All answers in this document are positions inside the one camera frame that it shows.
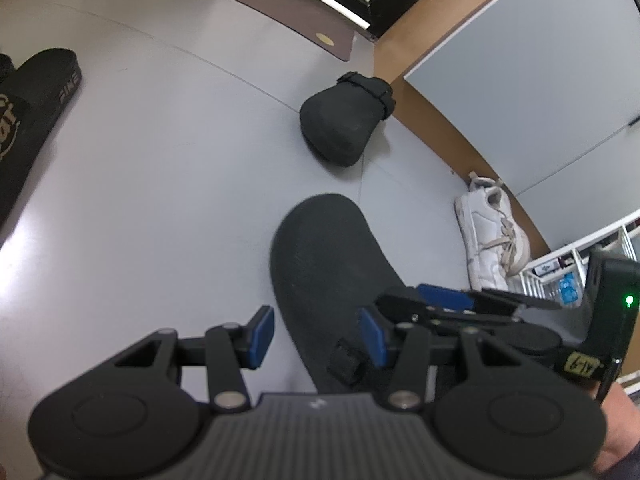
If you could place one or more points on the black printed slide sandal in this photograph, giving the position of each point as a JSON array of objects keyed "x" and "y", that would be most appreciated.
[
  {"x": 4, "y": 65},
  {"x": 35, "y": 105}
]

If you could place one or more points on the clear plastic water bottle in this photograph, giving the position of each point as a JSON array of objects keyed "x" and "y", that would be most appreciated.
[{"x": 566, "y": 290}]

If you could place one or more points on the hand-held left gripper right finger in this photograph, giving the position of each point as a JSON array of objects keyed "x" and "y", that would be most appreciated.
[{"x": 372, "y": 337}]

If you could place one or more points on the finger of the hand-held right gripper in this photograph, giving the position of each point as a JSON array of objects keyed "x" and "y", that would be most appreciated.
[
  {"x": 415, "y": 310},
  {"x": 445, "y": 295}
]

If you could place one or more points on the person's right hand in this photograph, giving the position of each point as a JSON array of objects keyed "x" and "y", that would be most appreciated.
[{"x": 625, "y": 425}]

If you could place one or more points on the white patterned sneaker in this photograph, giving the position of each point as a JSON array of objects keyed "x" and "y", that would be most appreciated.
[{"x": 487, "y": 240}]

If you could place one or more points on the brown door mat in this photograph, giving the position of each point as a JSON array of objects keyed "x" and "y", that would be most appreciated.
[{"x": 280, "y": 5}]

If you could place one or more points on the grey cabinet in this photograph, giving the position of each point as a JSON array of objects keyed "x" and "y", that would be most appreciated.
[{"x": 525, "y": 85}]

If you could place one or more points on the white shoe rack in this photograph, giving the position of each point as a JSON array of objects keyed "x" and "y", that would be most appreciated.
[{"x": 575, "y": 247}]

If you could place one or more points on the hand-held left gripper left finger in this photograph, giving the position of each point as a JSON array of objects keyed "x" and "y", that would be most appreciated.
[{"x": 262, "y": 337}]

